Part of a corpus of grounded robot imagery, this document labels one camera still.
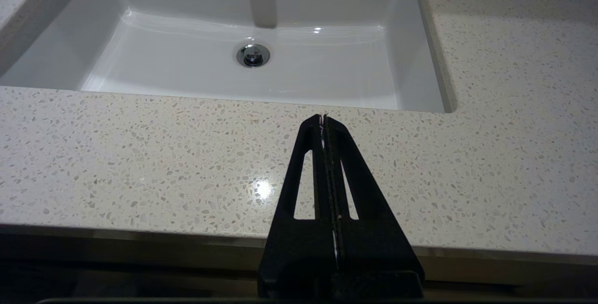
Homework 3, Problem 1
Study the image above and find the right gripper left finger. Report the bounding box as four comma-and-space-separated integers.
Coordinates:
257, 114, 339, 298

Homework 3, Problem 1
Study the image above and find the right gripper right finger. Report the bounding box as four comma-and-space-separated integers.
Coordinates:
323, 113, 426, 298

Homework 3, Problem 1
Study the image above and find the chrome drain stopper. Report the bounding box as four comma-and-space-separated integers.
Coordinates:
236, 42, 271, 68

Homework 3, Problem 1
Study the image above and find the white sink basin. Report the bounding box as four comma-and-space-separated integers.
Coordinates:
0, 0, 461, 114

